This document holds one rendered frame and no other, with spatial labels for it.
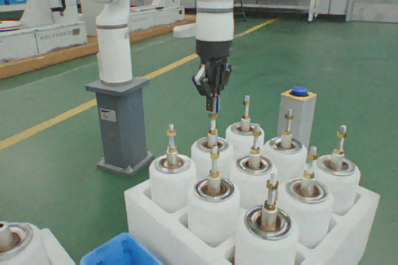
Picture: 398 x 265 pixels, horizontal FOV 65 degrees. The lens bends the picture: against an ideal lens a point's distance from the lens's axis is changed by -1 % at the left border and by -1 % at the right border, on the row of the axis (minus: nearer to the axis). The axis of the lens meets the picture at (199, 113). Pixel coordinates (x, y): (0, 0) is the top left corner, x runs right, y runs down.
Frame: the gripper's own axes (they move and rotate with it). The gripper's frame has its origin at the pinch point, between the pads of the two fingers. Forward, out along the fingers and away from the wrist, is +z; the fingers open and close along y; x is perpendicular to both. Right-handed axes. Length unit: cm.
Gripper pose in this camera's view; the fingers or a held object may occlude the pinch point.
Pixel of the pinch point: (212, 103)
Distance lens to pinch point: 68.4
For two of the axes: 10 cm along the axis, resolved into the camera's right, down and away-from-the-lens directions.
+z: 0.0, 9.2, 3.9
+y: 5.6, -3.3, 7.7
